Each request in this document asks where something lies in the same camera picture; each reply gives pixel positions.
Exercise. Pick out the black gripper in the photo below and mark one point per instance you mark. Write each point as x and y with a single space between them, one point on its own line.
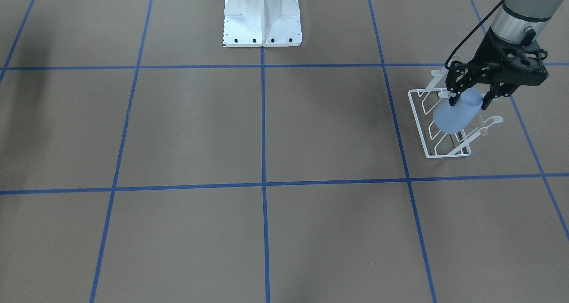
484 51

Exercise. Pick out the white wire cup holder rack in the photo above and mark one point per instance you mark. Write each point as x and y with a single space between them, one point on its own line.
435 143

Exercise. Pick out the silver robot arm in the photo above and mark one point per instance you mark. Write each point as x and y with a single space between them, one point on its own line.
520 21

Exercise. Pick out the light blue plastic cup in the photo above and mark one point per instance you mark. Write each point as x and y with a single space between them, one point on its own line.
453 119

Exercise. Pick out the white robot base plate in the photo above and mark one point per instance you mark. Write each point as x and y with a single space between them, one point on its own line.
262 23

